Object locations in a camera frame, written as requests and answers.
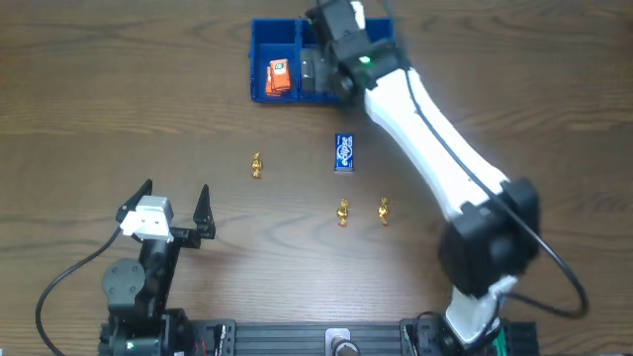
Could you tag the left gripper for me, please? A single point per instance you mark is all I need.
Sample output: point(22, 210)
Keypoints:
point(185, 237)

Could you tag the gold candy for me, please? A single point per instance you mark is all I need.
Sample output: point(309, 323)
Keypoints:
point(256, 165)
point(342, 211)
point(383, 211)

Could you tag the blue candy pack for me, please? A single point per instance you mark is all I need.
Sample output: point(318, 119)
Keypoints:
point(344, 152)

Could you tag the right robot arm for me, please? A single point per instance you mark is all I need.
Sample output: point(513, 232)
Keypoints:
point(425, 133)

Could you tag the blue tray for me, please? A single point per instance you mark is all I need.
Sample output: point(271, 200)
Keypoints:
point(274, 39)

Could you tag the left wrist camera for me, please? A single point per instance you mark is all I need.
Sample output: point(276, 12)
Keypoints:
point(148, 220)

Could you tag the mounting rail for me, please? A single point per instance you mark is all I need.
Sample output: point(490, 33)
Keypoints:
point(287, 338)

